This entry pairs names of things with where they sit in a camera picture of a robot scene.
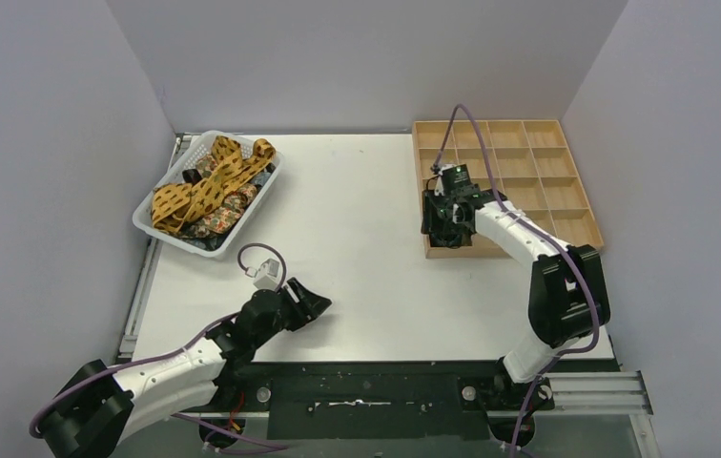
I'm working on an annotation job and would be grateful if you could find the white plastic basket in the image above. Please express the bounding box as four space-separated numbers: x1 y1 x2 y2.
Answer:
133 131 284 259

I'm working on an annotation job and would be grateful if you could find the dark floral tie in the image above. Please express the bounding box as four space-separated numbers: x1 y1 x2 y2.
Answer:
428 228 472 249

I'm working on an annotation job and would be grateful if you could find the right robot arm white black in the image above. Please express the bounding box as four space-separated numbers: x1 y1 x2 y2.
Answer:
421 164 610 384

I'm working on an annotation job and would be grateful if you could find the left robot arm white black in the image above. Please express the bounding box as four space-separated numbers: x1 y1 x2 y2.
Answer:
29 278 333 457

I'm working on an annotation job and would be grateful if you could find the beige floral tie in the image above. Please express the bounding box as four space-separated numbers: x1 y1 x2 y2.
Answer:
176 153 271 239

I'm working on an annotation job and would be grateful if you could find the yellow patterned tie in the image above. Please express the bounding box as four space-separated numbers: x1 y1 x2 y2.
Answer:
150 135 276 239

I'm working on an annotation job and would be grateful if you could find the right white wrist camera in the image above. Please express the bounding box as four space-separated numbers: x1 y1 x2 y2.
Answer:
432 167 454 197

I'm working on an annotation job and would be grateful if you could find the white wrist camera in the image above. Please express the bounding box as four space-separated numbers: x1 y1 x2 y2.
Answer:
252 259 282 291
432 167 454 197

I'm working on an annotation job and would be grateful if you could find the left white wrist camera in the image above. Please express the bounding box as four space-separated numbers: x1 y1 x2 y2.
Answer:
252 259 282 291

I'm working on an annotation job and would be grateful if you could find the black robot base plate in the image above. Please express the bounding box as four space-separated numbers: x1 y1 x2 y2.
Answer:
200 361 555 445

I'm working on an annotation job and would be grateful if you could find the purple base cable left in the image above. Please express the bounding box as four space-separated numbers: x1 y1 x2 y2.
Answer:
171 410 289 455

